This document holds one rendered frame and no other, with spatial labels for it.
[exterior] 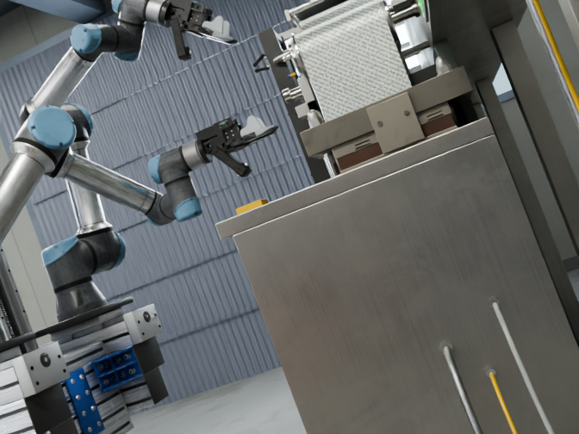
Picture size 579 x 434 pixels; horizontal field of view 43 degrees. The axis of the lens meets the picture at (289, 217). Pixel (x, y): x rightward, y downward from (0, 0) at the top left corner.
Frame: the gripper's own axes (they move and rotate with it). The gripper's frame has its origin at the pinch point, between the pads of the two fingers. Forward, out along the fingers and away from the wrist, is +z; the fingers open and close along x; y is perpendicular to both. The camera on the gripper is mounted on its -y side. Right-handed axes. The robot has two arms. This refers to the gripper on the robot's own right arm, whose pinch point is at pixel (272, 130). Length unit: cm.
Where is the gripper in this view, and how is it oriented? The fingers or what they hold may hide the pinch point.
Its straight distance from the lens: 197.5
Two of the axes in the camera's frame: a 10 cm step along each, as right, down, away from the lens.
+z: 9.1, -3.5, -2.0
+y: -3.5, -9.3, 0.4
